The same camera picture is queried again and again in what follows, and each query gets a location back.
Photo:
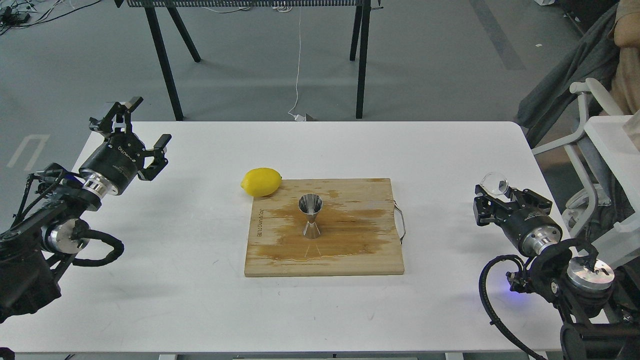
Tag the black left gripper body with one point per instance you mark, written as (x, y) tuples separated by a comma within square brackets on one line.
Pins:
[(117, 159)]

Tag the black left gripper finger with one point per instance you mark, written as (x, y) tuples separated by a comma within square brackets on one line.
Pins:
[(158, 156), (115, 125)]

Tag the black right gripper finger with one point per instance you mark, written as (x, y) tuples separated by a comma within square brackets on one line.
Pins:
[(488, 209), (529, 199)]

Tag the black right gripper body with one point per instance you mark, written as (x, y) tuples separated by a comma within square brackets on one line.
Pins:
[(531, 231)]

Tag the small clear glass cup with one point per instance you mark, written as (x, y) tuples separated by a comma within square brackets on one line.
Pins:
[(495, 184)]

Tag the steel double jigger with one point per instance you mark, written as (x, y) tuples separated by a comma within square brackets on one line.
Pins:
[(310, 205)]

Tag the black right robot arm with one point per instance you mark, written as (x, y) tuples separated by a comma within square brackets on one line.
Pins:
[(598, 305)]

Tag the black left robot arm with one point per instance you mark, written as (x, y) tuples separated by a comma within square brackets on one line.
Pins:
[(48, 234)]

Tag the yellow lemon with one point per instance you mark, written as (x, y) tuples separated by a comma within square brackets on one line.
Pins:
[(261, 182)]

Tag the wooden cutting board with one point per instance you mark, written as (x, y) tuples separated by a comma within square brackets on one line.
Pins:
[(358, 234)]

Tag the person in tan shirt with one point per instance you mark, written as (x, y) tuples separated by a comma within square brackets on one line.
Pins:
[(625, 85)]

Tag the black metal trestle table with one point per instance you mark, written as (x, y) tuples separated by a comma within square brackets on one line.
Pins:
[(275, 30)]

